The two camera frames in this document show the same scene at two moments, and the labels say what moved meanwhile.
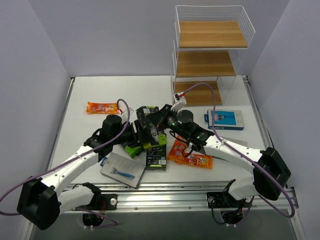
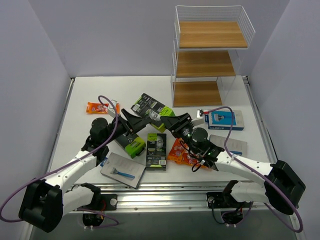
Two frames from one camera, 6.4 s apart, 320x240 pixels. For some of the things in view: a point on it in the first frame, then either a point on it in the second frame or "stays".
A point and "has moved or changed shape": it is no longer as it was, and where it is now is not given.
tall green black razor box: x=150 y=136 has moved or changed shape
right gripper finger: x=157 y=118 → x=173 y=123
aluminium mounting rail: x=199 y=196 stays
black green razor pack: x=133 y=149 stays
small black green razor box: x=156 y=158 stays
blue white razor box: x=225 y=119 stays
